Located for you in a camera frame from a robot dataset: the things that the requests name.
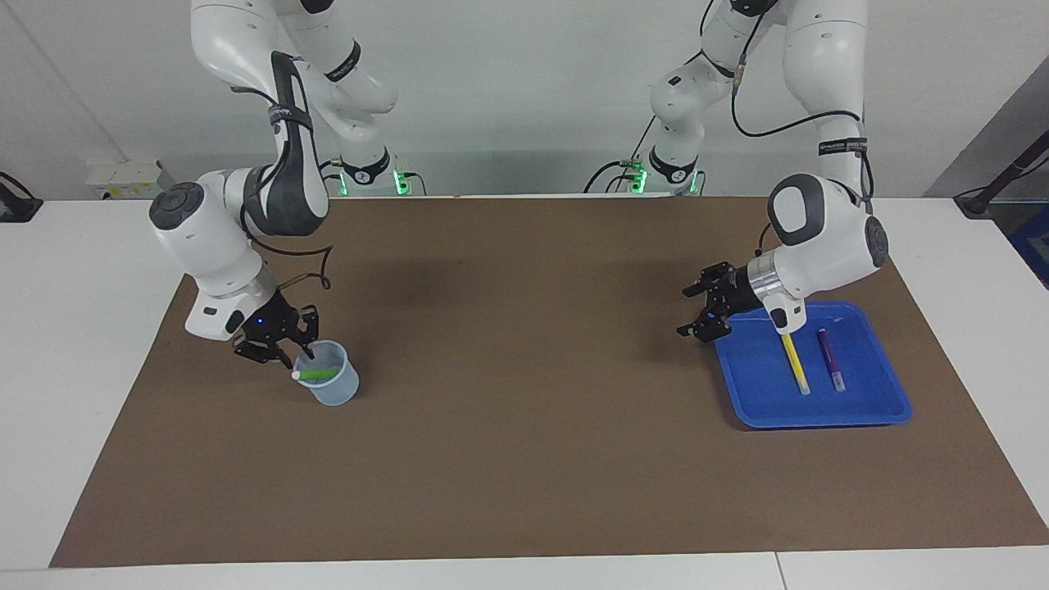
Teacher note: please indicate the clear plastic cup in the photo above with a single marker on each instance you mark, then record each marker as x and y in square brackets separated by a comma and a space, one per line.
[336, 392]

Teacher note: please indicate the white wall socket box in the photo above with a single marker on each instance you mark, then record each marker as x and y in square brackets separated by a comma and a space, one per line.
[131, 176]

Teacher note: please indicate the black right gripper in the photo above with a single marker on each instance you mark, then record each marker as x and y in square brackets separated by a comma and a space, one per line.
[274, 319]

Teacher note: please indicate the black stand with pole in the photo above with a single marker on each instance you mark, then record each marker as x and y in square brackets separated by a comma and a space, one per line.
[983, 197]

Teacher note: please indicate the purple pen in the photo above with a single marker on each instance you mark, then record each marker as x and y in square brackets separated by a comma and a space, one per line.
[829, 360]

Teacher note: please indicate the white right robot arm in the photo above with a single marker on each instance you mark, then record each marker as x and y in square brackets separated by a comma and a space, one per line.
[213, 238]

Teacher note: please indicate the blue plastic tray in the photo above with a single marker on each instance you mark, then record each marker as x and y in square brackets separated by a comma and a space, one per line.
[869, 393]

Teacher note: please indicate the blue object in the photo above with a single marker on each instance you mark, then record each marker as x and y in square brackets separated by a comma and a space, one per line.
[1034, 246]

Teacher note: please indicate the black stand foot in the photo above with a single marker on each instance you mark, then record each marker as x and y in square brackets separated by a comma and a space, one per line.
[16, 205]

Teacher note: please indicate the green pen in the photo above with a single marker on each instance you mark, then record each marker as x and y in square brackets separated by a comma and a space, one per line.
[315, 374]

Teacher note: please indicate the brown table mat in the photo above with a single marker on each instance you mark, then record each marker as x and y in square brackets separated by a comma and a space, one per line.
[533, 459]

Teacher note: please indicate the yellow pen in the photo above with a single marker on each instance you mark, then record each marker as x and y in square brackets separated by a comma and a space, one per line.
[796, 365]

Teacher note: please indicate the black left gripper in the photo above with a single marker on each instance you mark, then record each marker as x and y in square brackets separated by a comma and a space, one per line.
[737, 291]

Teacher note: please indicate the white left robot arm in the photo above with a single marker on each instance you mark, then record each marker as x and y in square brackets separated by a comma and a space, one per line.
[819, 238]

